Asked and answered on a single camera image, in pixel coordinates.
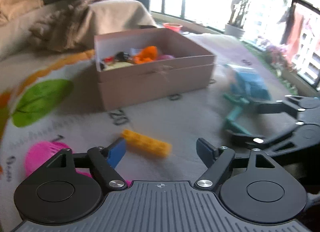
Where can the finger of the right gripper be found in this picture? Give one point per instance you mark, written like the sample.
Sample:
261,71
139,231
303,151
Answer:
279,107
288,139

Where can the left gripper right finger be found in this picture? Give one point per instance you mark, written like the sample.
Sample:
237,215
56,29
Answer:
218,162

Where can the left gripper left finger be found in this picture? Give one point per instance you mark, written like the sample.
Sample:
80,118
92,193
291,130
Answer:
103,162

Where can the teal folding toy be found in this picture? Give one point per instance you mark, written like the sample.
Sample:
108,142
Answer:
239,104

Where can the yellow building brick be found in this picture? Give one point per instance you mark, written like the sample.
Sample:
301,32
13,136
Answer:
142,143

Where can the blue tissue pack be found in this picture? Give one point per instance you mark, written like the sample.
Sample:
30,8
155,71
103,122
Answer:
246,82

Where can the pink toy spoon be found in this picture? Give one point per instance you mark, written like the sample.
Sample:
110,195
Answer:
40,152

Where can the colourful play mat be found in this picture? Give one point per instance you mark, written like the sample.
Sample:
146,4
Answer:
81,122

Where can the white plant pot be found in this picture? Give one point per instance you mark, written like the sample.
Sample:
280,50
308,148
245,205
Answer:
234,31

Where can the pink cardboard box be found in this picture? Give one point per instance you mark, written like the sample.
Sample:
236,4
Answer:
190,67

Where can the orange toy in box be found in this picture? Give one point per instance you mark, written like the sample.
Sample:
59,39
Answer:
146,55

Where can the red plastic basin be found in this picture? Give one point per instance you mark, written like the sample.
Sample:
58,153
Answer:
173,26

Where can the brown crumpled blanket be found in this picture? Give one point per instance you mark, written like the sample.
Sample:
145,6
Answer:
61,30

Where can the beige sofa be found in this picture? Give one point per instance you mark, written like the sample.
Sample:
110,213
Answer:
17,16

